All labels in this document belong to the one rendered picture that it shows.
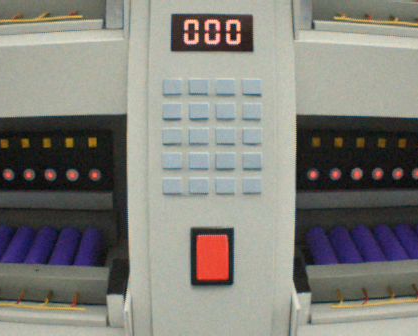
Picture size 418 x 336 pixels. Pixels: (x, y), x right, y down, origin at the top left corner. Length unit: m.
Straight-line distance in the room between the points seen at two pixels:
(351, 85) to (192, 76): 0.09
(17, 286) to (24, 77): 0.16
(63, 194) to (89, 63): 0.20
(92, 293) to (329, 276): 0.17
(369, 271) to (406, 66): 0.16
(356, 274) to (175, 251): 0.15
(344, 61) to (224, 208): 0.11
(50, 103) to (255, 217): 0.14
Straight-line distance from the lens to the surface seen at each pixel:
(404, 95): 0.36
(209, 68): 0.32
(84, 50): 0.34
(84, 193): 0.51
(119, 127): 0.53
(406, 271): 0.43
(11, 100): 0.35
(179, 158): 0.32
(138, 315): 0.34
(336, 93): 0.35
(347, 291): 0.43
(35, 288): 0.42
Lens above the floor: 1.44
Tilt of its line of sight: 3 degrees down
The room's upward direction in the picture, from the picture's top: straight up
